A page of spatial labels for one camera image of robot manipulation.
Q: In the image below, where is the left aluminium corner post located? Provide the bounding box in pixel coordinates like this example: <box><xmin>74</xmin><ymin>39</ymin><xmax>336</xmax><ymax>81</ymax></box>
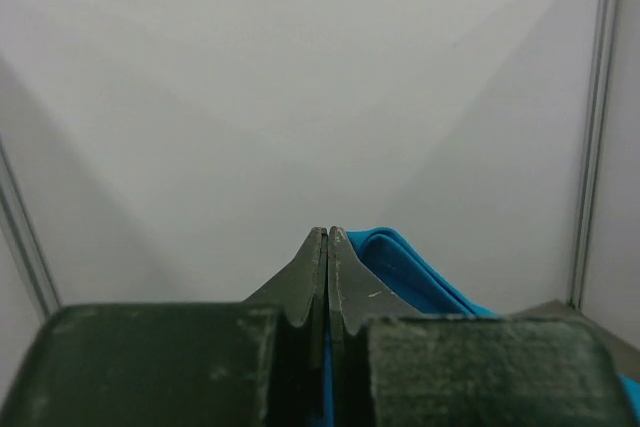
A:
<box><xmin>1</xmin><ymin>146</ymin><xmax>61</xmax><ymax>322</ymax></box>

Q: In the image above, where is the blue t-shirt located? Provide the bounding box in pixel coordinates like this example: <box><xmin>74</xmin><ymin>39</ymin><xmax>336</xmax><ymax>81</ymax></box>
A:
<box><xmin>311</xmin><ymin>227</ymin><xmax>639</xmax><ymax>426</ymax></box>

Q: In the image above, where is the right aluminium corner post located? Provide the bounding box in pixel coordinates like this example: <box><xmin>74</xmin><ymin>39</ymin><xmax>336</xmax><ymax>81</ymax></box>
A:
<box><xmin>566</xmin><ymin>0</ymin><xmax>620</xmax><ymax>312</ymax></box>

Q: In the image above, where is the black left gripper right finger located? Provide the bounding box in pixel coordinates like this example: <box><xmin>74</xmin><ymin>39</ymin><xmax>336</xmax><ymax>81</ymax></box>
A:
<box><xmin>327</xmin><ymin>227</ymin><xmax>639</xmax><ymax>426</ymax></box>

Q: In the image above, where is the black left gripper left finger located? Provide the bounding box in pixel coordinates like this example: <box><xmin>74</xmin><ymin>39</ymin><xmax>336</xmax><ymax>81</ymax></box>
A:
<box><xmin>1</xmin><ymin>228</ymin><xmax>328</xmax><ymax>426</ymax></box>

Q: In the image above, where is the aluminium corner post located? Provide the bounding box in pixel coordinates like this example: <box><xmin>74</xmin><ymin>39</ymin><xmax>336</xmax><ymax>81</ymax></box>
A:
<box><xmin>566</xmin><ymin>0</ymin><xmax>620</xmax><ymax>312</ymax></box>
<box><xmin>1</xmin><ymin>146</ymin><xmax>61</xmax><ymax>322</ymax></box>

